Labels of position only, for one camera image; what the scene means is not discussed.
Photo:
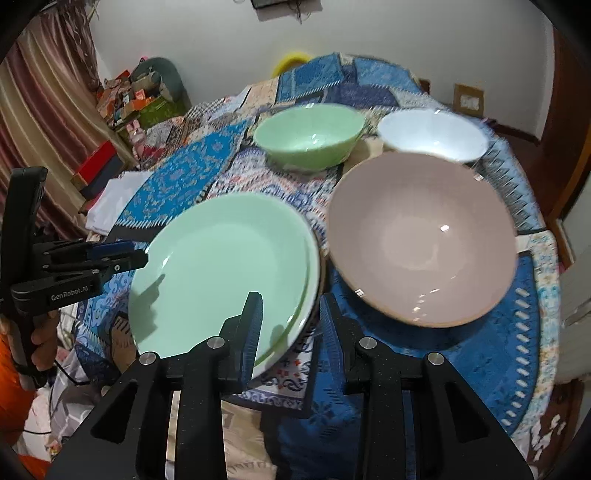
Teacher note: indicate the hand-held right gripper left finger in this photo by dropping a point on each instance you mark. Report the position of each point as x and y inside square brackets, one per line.
[251, 332]

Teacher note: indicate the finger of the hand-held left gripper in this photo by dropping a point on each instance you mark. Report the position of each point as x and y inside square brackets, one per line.
[124, 264]
[111, 249]

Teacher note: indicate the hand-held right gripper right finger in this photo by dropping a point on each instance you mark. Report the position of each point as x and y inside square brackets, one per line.
[332, 337]

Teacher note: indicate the green plate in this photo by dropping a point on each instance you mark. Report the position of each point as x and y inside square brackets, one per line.
[207, 277]

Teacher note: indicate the pink bowl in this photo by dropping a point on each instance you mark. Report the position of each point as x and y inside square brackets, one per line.
[415, 240]

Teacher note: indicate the green bowl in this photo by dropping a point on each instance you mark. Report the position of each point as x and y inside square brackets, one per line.
[304, 138]

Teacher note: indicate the white bowl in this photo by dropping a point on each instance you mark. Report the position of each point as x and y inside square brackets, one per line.
[429, 134]

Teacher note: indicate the person's left hand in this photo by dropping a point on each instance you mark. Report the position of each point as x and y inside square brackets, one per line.
[44, 341]

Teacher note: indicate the white folded cloth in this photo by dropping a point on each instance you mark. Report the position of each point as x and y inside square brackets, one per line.
[115, 198]

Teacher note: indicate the red box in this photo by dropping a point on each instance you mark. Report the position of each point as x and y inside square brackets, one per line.
[104, 182]
[94, 161]

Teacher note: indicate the pink bunny toy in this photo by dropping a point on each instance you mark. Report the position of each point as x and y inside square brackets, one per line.
[137, 138]

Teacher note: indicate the patchwork blanket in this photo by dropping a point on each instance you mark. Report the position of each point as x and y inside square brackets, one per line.
[461, 360]

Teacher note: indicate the striped brown curtain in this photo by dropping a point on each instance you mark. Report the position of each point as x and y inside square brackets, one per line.
[41, 115]

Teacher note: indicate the pile of colourful boxes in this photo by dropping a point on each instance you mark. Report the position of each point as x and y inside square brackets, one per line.
[124, 94]

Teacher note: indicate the cardboard box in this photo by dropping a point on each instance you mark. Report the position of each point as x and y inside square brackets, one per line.
[468, 99]

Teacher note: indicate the small black monitor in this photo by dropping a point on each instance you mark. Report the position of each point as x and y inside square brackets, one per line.
[270, 3]

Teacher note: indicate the brown wooden door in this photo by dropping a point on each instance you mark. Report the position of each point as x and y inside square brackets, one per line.
[568, 115]

